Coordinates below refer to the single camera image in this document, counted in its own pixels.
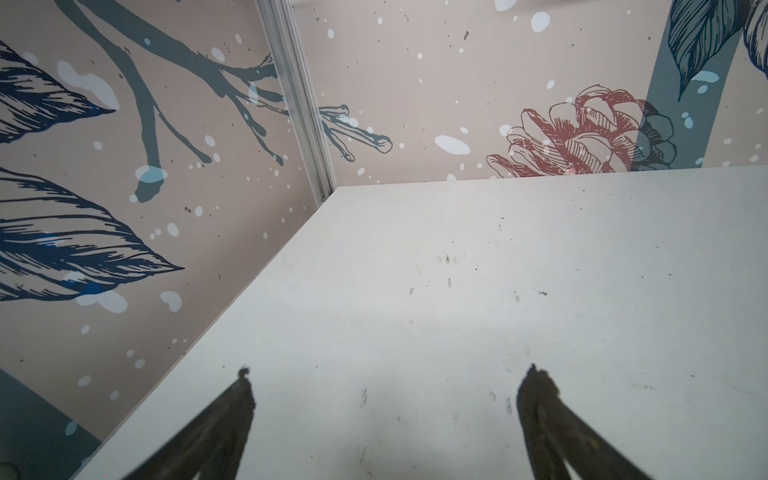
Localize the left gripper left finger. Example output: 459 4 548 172
127 367 256 480

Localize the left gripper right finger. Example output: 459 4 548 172
516 365 650 480

